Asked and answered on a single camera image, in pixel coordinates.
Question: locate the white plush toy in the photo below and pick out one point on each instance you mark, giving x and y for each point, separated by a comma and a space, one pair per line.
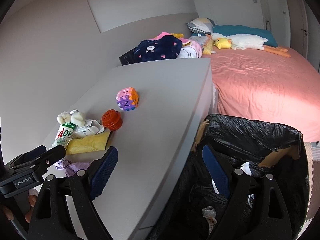
76, 117

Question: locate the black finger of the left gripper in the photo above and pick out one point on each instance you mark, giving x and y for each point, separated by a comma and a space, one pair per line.
48, 158

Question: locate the black trash bag bin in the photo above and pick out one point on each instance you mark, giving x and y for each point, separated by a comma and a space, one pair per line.
280, 182

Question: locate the pink bed sheet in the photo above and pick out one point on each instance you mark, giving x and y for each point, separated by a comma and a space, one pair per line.
258, 85

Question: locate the yellow duck plush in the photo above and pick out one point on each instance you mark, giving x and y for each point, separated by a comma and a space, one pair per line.
223, 43

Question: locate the yellow striped plush toy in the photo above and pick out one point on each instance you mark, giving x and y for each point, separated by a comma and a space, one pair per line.
208, 47

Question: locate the person's left hand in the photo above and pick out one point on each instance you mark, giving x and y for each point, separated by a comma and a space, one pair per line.
32, 197

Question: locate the white rectangular carton box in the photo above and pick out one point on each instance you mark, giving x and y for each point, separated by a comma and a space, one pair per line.
91, 127

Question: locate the navy blue fleece clothing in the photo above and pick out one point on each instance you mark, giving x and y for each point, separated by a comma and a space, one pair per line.
167, 47

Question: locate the white door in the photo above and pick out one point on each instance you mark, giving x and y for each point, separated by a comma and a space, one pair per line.
288, 22

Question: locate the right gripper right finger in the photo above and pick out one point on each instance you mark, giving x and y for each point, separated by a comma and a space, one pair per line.
226, 179

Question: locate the yellow plastic bag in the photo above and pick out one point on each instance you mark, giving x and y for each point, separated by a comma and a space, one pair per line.
92, 143

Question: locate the patterned grey pillow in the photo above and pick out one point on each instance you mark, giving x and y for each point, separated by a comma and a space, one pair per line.
201, 26

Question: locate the purple knotted plastic bag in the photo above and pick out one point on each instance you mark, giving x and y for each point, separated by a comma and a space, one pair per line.
71, 168

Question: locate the white goose plush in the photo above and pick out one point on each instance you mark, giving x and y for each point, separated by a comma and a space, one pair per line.
243, 41

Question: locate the black wall socket panel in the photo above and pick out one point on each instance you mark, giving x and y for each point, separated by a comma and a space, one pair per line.
128, 57

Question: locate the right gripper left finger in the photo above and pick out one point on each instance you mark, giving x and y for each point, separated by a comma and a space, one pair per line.
96, 176

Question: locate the pink white clothing pile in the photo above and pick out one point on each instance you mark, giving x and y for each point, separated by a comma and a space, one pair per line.
190, 48

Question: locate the purple foam puzzle cube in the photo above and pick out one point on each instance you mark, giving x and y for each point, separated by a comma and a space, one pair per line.
127, 99

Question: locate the orange plastic lid toy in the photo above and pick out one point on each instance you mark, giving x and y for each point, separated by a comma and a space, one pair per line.
112, 120

